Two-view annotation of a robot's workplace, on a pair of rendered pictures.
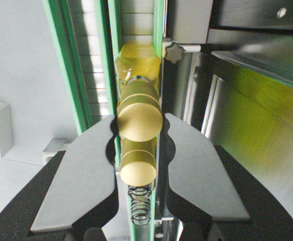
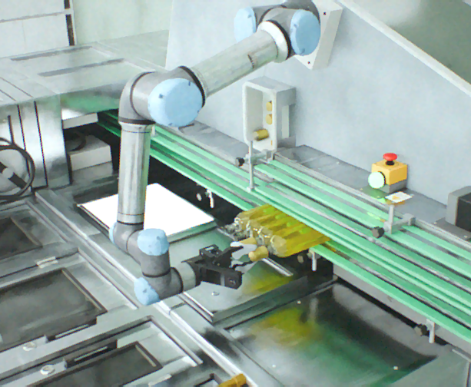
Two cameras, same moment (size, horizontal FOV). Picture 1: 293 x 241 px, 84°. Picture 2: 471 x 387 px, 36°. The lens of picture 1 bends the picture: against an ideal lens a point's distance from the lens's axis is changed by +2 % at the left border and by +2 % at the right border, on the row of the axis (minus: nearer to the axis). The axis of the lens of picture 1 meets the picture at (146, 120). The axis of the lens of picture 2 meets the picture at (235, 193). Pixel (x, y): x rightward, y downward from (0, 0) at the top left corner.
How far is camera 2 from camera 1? 196 cm
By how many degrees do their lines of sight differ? 33
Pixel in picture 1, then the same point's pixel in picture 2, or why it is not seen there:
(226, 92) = (280, 278)
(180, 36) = not seen: hidden behind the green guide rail
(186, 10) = not seen: hidden behind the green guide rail
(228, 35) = (315, 285)
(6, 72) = (349, 86)
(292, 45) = (280, 299)
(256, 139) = (253, 283)
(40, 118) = (313, 88)
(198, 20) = (343, 272)
